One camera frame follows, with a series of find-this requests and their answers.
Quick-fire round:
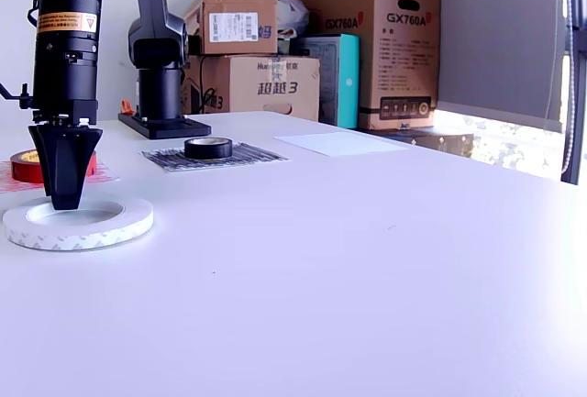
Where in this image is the black tape roll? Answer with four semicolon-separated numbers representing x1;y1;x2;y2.
183;137;235;161

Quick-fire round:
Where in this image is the plain white paper sheet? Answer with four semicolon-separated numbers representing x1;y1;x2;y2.
273;130;411;159

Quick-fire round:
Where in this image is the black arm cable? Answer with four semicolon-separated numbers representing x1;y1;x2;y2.
26;0;43;28

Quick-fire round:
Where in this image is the black power cable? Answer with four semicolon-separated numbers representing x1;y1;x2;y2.
197;55;217;116

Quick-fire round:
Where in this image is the white tape roll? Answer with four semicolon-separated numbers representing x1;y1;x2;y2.
2;194;155;253

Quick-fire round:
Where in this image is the teal and black carton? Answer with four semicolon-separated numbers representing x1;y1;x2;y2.
291;33;361;128

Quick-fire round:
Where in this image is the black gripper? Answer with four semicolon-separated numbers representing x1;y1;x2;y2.
28;98;105;212

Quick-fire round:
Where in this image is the grey roller blind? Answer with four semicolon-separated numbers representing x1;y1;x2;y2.
419;0;568;135

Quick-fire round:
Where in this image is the camera board on black bracket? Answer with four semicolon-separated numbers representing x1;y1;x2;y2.
0;81;36;112

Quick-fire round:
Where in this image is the brown Huntkey cardboard box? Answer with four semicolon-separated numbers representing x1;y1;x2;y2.
181;54;321;122

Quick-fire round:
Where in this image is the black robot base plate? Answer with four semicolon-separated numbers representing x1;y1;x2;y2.
117;111;213;141

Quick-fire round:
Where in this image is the white bead chain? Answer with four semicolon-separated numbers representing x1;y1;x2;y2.
559;0;578;174

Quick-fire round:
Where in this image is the dark window frame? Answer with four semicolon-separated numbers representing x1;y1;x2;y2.
561;25;587;186

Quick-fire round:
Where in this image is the red scribbled paper sheet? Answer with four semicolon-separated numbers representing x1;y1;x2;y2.
0;158;120;194

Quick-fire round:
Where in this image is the white plastic bag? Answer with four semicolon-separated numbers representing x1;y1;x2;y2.
276;0;311;41

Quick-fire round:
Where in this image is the tall GX760A cardboard box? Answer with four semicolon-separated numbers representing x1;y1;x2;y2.
288;0;442;131

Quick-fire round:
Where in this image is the black scribbled paper sheet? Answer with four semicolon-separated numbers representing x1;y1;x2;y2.
140;141;291;173

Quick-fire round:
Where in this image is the red tape roll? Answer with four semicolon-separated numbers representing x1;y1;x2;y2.
9;148;98;185

